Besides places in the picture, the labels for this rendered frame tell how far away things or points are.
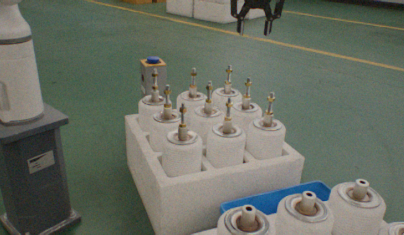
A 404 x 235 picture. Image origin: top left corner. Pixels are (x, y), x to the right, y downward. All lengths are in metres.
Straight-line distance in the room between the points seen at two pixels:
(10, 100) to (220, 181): 0.49
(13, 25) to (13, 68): 0.08
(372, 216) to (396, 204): 0.51
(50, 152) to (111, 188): 0.29
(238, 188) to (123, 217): 0.32
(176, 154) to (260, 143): 0.23
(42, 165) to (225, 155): 0.42
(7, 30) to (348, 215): 0.72
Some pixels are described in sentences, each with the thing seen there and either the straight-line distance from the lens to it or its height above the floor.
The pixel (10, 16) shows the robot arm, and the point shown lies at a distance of 0.83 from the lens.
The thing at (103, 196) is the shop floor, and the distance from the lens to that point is 1.08.
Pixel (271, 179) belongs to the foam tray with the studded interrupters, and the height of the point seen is 0.13.
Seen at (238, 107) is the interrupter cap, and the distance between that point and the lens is 1.01.
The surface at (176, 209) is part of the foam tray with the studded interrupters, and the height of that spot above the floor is 0.11.
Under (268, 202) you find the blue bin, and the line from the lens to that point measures 0.92.
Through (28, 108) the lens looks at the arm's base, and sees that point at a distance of 0.83.
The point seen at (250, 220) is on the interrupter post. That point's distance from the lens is 0.59.
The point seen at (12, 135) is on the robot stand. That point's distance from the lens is 0.81.
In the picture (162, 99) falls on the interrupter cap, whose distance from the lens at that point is 1.04.
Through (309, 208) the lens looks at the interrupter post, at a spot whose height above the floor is 0.26.
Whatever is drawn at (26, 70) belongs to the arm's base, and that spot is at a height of 0.42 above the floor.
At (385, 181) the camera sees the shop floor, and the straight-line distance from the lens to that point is 1.32.
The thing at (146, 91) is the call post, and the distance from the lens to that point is 1.18.
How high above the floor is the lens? 0.65
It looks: 25 degrees down
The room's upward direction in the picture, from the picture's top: 3 degrees clockwise
